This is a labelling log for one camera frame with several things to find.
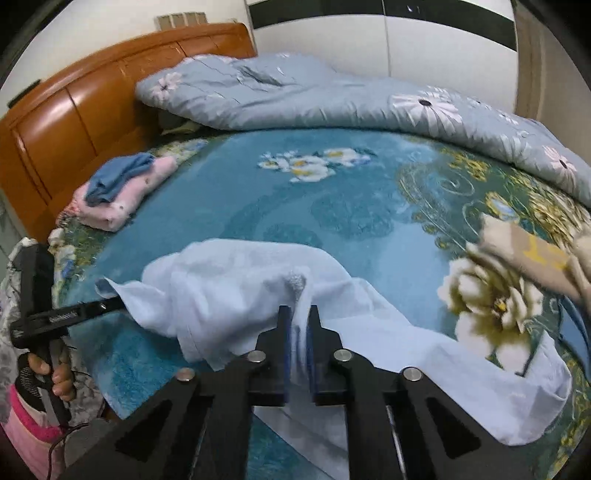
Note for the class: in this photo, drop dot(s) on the pale blue white garment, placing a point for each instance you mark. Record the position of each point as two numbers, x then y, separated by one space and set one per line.
231 286

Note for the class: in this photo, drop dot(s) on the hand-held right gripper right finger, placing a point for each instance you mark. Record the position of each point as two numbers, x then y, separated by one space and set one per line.
310 360

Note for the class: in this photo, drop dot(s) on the person's left hand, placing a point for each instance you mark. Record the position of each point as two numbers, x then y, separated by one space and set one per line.
60 381

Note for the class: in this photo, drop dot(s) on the person's left forearm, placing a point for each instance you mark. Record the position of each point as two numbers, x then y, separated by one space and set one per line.
27 417

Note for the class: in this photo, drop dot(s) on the white wardrobe with black stripe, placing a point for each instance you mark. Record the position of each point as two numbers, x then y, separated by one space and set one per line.
438 50

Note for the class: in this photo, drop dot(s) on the beige garment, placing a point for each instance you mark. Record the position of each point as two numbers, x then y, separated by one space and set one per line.
512 249

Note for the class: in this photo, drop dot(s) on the teal floral bed blanket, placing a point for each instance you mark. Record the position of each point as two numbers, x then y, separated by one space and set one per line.
207 198

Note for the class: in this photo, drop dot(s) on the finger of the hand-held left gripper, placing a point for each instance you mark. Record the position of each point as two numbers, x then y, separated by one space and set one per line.
104 306

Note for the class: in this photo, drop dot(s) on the folded blue cloth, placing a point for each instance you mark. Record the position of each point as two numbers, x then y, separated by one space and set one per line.
120 177

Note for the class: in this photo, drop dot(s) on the grey floral cloth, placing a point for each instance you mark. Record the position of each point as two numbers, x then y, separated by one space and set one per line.
11 290

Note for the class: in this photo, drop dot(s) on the dark blue garment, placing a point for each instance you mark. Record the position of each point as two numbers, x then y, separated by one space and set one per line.
570 323

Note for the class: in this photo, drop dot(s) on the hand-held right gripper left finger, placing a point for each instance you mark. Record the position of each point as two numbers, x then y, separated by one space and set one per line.
286 355

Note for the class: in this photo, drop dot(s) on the wooden bed headboard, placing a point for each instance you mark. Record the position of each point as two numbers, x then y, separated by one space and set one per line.
69 129

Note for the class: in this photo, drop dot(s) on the folded pink clothes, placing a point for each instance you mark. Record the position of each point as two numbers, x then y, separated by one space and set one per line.
134 196

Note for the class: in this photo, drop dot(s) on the blue floral quilt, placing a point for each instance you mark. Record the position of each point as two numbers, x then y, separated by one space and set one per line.
300 101

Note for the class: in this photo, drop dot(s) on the beige wall panel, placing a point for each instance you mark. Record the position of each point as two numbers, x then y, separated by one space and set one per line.
178 21

